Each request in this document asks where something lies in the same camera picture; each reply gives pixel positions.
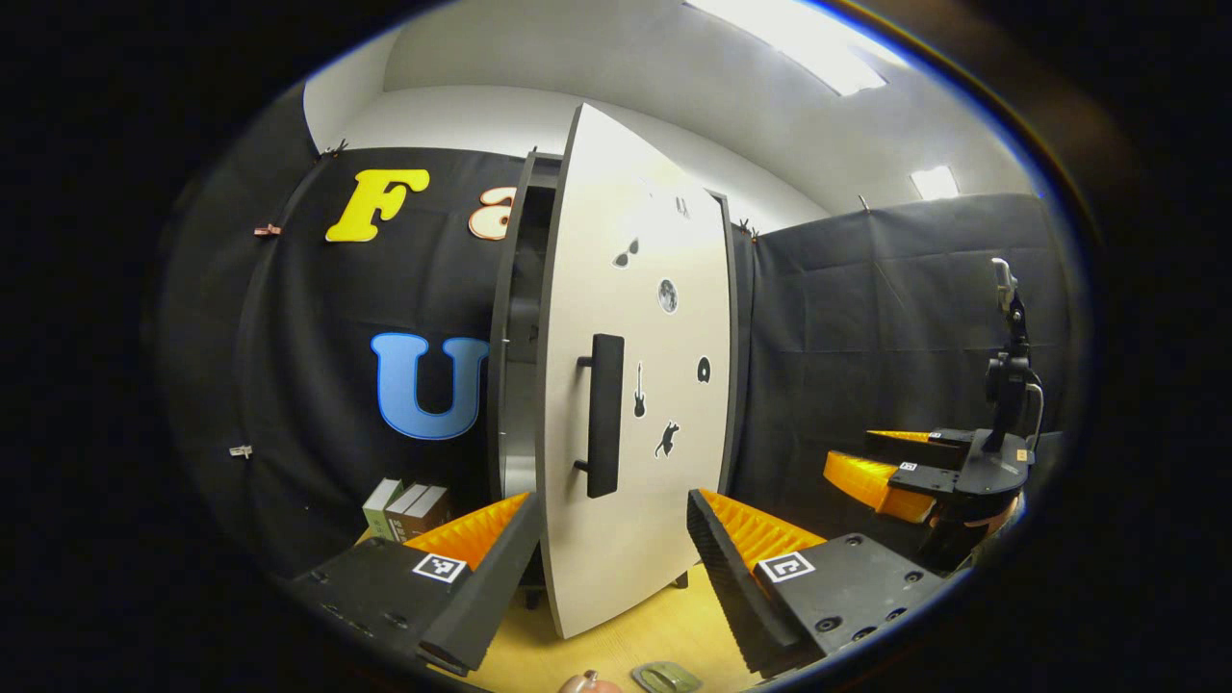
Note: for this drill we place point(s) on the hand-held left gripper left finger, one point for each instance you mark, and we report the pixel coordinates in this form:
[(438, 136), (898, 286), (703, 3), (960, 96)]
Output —
[(496, 597)]

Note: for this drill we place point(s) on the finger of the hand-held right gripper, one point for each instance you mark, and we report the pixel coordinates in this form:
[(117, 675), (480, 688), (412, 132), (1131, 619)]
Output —
[(866, 481), (910, 438)]

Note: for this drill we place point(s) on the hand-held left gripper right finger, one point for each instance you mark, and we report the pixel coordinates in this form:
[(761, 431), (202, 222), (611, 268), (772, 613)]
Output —
[(736, 597)]

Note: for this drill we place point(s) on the grey square coaster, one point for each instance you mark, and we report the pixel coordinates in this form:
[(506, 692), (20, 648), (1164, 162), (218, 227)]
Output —
[(666, 678)]

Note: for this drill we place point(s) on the beige cabinet door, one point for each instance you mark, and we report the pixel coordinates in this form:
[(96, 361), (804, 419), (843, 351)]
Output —
[(626, 558)]

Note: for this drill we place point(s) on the brown book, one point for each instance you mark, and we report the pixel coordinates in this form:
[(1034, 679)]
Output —
[(430, 515)]

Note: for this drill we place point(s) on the black backdrop cloth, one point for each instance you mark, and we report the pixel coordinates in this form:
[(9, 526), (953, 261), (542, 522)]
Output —
[(866, 318)]

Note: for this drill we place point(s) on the green book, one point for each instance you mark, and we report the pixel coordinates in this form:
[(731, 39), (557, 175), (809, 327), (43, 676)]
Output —
[(373, 515)]

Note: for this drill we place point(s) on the small ceiling light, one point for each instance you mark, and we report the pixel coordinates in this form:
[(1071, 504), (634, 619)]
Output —
[(934, 181)]

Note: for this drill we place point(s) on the long ceiling light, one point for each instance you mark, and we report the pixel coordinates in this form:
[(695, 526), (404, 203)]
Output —
[(799, 43)]

